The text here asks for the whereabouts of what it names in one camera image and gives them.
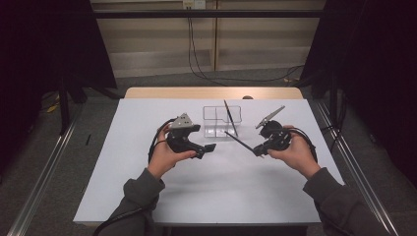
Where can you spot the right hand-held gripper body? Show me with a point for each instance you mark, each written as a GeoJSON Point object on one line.
{"type": "Point", "coordinates": [277, 136]}

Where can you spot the wooden table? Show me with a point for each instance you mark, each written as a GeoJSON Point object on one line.
{"type": "Point", "coordinates": [164, 92]}

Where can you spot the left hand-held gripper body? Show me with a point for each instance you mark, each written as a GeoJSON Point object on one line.
{"type": "Point", "coordinates": [178, 141]}

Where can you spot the clear plastic organizer box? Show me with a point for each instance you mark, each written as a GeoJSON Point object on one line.
{"type": "Point", "coordinates": [214, 129]}

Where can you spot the white wall outlet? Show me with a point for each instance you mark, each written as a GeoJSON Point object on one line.
{"type": "Point", "coordinates": [194, 4]}

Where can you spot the striped black pencil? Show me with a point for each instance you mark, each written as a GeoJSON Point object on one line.
{"type": "Point", "coordinates": [241, 142]}
{"type": "Point", "coordinates": [230, 118]}

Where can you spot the person's right hand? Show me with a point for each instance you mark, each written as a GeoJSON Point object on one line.
{"type": "Point", "coordinates": [300, 154]}

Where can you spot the black metal stand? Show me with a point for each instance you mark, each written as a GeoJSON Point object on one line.
{"type": "Point", "coordinates": [333, 101]}
{"type": "Point", "coordinates": [64, 108]}

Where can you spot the white table sheet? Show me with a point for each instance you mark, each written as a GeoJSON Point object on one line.
{"type": "Point", "coordinates": [229, 196]}

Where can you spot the person's left hand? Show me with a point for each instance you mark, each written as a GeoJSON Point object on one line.
{"type": "Point", "coordinates": [162, 157]}

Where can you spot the small black floor object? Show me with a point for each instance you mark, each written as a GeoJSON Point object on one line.
{"type": "Point", "coordinates": [88, 139]}

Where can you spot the aluminium floor rail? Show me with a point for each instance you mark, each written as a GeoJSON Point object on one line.
{"type": "Point", "coordinates": [364, 183]}
{"type": "Point", "coordinates": [39, 187]}

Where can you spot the dark curtain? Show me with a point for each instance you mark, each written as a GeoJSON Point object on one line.
{"type": "Point", "coordinates": [42, 49]}
{"type": "Point", "coordinates": [377, 65]}

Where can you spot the wooden vertical post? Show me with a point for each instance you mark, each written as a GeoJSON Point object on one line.
{"type": "Point", "coordinates": [216, 39]}

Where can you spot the black horizontal metal bar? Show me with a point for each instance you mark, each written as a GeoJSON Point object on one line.
{"type": "Point", "coordinates": [209, 13]}

